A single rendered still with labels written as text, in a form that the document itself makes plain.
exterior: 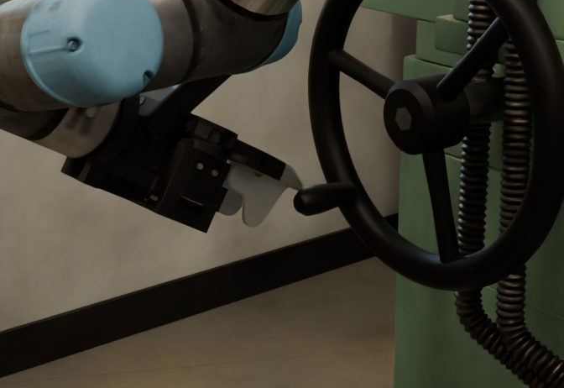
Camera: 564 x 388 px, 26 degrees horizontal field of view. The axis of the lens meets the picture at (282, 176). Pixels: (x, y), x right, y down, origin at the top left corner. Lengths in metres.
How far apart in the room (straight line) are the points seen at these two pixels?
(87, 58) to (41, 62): 0.03
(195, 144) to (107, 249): 1.53
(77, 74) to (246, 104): 1.85
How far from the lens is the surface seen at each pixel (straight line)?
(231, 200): 1.03
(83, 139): 0.88
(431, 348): 1.31
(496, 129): 1.18
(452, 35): 1.07
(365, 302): 2.68
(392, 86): 0.98
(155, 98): 0.92
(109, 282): 2.48
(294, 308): 2.65
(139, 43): 0.75
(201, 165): 0.94
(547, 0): 0.99
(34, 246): 2.36
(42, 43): 0.75
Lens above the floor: 1.05
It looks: 17 degrees down
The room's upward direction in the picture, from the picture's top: straight up
